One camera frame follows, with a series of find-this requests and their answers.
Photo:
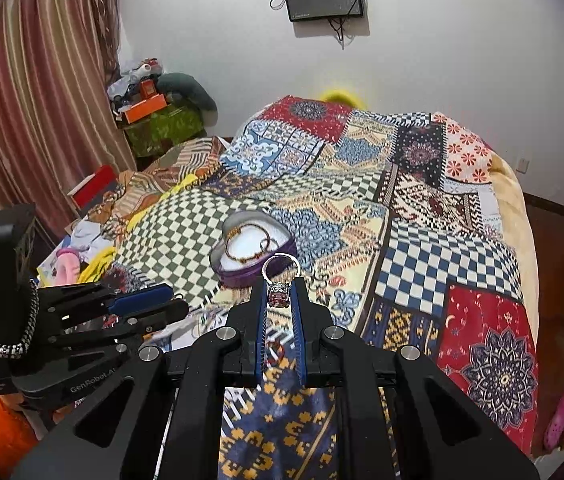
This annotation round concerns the beige fleece blanket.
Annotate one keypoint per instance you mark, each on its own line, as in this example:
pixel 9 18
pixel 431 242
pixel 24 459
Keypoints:
pixel 517 220

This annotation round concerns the white plastic bag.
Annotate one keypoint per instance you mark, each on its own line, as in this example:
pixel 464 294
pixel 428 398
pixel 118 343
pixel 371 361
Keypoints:
pixel 134 72

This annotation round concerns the purple heart-shaped jewelry box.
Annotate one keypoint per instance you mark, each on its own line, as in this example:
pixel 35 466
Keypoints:
pixel 242 272

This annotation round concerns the brown striped cloth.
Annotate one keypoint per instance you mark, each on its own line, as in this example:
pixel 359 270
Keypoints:
pixel 182 160

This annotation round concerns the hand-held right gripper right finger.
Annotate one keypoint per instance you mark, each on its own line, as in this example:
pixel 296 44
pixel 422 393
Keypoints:
pixel 300 332

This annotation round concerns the green camouflage cloth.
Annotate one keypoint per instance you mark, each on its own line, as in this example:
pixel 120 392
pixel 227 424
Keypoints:
pixel 162 127

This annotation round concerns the orange cardboard box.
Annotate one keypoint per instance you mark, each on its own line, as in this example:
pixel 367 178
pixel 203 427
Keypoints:
pixel 144 109

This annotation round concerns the patchwork printed blanket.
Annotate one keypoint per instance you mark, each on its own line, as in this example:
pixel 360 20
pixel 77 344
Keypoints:
pixel 412 240

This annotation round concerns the white wall socket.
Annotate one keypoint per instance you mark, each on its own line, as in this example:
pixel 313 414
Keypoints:
pixel 523 165

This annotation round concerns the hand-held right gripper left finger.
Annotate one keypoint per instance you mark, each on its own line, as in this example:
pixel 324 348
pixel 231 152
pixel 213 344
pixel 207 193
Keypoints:
pixel 262 327

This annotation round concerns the yellow round object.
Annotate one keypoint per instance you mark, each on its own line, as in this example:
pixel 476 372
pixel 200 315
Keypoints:
pixel 338 96

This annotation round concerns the striped pink curtain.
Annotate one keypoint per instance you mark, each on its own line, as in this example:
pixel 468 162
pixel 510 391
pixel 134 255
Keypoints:
pixel 37 85

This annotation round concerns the yellow cloth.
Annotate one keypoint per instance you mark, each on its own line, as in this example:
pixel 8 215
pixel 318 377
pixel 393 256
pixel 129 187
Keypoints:
pixel 96 265

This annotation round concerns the pink clog slipper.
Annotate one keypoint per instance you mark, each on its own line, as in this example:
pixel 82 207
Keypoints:
pixel 558 420

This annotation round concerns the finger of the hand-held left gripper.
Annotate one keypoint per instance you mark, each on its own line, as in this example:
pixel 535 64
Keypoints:
pixel 144 296
pixel 162 316

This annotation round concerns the red and white box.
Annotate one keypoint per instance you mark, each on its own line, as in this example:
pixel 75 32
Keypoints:
pixel 94 185

